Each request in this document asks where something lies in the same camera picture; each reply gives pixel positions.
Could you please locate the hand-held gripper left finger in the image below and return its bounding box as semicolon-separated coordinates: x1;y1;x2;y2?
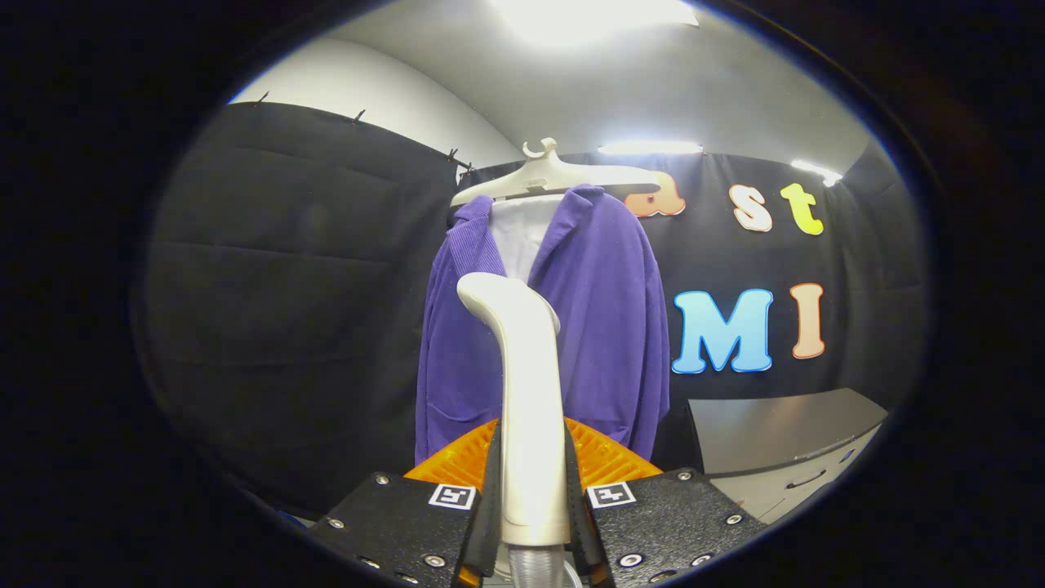
309;418;503;588

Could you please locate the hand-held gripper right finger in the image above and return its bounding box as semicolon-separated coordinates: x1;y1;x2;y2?
565;418;768;588

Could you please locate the white garment steamer head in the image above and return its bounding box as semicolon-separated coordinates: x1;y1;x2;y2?
456;272;572;546

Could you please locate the purple jacket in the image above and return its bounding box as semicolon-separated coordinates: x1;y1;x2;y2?
415;184;672;466

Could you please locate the white clothes hanger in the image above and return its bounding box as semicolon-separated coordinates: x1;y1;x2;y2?
449;137;662;207

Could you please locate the grey cabinet with dark top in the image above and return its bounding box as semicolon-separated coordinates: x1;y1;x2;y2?
687;388;889;525

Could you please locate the white ironing pad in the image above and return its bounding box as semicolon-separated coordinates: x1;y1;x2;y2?
490;194;566;283

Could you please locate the ceiling light strip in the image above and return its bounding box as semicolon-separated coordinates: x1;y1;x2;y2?
598;140;705;156

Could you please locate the small ceiling light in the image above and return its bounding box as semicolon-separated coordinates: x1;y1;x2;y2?
790;159;843;187

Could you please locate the large ceiling light panel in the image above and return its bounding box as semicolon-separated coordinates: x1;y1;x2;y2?
490;0;700;48

